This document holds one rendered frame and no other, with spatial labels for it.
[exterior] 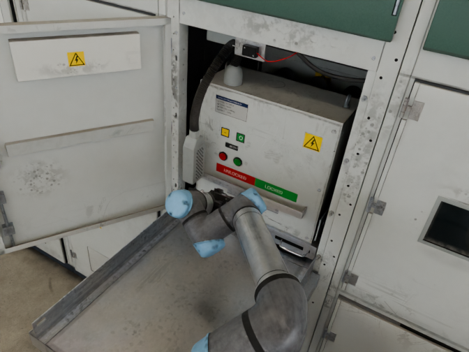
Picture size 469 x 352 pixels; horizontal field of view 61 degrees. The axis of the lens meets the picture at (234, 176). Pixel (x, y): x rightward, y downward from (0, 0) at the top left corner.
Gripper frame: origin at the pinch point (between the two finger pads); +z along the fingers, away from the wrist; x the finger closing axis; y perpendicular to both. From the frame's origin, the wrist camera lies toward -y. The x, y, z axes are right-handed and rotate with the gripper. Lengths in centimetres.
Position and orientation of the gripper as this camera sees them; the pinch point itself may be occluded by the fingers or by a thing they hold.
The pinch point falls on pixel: (226, 201)
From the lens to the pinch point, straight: 139.0
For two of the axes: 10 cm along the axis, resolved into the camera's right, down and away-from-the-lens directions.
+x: 3.0, -9.5, -0.7
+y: 8.6, 3.0, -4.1
